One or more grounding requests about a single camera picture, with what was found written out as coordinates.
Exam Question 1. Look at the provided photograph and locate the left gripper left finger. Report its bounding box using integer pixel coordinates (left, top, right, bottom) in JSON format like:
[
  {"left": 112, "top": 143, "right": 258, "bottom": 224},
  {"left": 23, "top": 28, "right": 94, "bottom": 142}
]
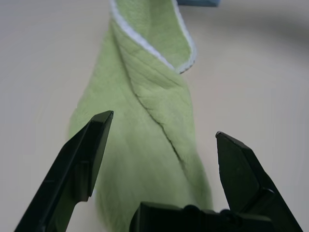
[{"left": 14, "top": 110, "right": 114, "bottom": 232}]

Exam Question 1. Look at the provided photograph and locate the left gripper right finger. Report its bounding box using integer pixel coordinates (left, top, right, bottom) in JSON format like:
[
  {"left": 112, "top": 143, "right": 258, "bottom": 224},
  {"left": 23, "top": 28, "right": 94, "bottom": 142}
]
[{"left": 215, "top": 131, "right": 304, "bottom": 232}]

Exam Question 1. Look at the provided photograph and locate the green towel white trim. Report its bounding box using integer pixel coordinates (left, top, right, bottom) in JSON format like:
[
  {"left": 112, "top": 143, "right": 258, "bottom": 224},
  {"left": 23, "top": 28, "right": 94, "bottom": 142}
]
[{"left": 68, "top": 0, "right": 214, "bottom": 232}]

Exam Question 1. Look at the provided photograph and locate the folded light blue towel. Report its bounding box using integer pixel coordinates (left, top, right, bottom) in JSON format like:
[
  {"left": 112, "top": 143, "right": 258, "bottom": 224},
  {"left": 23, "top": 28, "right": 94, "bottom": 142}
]
[{"left": 177, "top": 0, "right": 222, "bottom": 8}]

